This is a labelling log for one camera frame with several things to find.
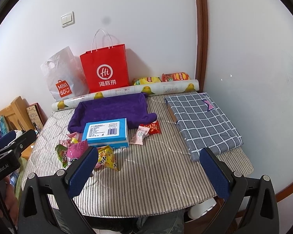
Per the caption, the green triangle snack packet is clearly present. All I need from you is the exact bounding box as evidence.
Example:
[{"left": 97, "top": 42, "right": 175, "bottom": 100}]
[{"left": 55, "top": 144, "right": 68, "bottom": 168}]

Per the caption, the pink white candy packet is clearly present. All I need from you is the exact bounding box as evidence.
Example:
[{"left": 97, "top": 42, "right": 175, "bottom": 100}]
[{"left": 59, "top": 132, "right": 82, "bottom": 148}]

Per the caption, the big pink snack bag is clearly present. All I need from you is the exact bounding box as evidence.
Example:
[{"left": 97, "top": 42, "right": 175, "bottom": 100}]
[{"left": 67, "top": 140, "right": 89, "bottom": 165}]

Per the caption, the yellow snack packet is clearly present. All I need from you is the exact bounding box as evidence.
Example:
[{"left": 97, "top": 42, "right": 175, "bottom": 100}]
[{"left": 95, "top": 145, "right": 118, "bottom": 171}]

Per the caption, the light pink small snack packet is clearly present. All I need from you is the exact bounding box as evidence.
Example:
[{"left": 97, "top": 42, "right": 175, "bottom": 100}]
[{"left": 130, "top": 126, "right": 150, "bottom": 145}]

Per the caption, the red snack packet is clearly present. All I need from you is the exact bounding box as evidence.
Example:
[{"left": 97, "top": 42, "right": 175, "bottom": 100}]
[{"left": 140, "top": 120, "right": 161, "bottom": 135}]

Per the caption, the person's left hand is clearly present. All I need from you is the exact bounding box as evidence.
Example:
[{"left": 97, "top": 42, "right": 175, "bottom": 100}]
[{"left": 4, "top": 176, "right": 19, "bottom": 226}]

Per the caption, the wooden side table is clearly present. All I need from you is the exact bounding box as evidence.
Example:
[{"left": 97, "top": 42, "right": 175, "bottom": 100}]
[{"left": 21, "top": 143, "right": 35, "bottom": 161}]

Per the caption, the wooden chair back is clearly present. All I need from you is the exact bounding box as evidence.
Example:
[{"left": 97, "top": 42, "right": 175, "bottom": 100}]
[{"left": 0, "top": 96, "right": 35, "bottom": 131}]

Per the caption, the brown patterned book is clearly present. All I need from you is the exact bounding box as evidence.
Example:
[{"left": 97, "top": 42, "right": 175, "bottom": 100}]
[{"left": 26, "top": 103, "right": 46, "bottom": 133}]

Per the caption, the white Miniso plastic bag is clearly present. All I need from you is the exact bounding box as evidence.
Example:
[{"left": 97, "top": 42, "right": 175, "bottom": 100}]
[{"left": 41, "top": 47, "right": 89, "bottom": 101}]

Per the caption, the grey checked folded cloth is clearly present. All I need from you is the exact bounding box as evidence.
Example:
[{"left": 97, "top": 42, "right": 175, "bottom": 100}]
[{"left": 164, "top": 92, "right": 243, "bottom": 162}]

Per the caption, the blue tissue box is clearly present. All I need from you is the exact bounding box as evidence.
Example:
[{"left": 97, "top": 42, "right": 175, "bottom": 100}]
[{"left": 82, "top": 118, "right": 129, "bottom": 149}]

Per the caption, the striped quilted mattress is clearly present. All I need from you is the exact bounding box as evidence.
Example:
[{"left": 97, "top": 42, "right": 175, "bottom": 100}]
[{"left": 21, "top": 94, "right": 254, "bottom": 218}]

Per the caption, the red paper shopping bag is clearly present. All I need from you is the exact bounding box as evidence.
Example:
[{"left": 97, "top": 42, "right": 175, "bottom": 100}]
[{"left": 79, "top": 28, "right": 130, "bottom": 94}]

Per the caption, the purple towel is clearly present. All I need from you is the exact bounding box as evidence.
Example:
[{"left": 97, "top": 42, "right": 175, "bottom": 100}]
[{"left": 68, "top": 93, "right": 157, "bottom": 133}]

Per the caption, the rolled lemon print paper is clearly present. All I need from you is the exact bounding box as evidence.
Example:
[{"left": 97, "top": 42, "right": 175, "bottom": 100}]
[{"left": 51, "top": 79, "right": 199, "bottom": 112}]

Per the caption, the yellow chips bag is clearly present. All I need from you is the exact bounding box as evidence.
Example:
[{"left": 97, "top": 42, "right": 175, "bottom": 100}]
[{"left": 132, "top": 77, "right": 161, "bottom": 85}]

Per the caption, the orange chips bag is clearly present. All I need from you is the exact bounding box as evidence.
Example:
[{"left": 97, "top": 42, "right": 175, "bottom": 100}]
[{"left": 161, "top": 72, "right": 190, "bottom": 82}]

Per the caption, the white wall switch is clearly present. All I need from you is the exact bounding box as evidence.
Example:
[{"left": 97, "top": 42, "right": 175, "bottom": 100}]
[{"left": 61, "top": 11, "right": 75, "bottom": 28}]

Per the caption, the brown door frame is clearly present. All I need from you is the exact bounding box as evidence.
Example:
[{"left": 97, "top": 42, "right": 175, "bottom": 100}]
[{"left": 195, "top": 0, "right": 208, "bottom": 92}]

